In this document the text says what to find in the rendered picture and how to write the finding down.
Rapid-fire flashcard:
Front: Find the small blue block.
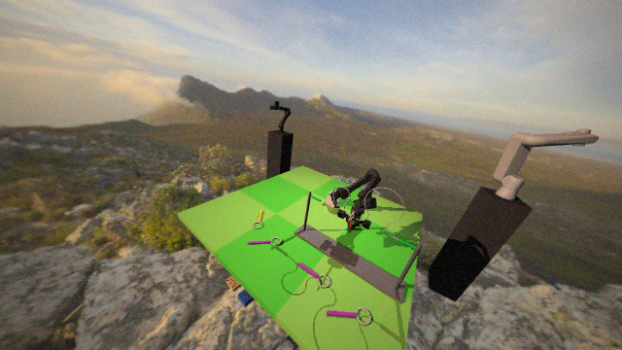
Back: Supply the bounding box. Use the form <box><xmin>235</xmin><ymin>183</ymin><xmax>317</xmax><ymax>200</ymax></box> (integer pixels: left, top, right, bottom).
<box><xmin>238</xmin><ymin>290</ymin><xmax>255</xmax><ymax>307</ymax></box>

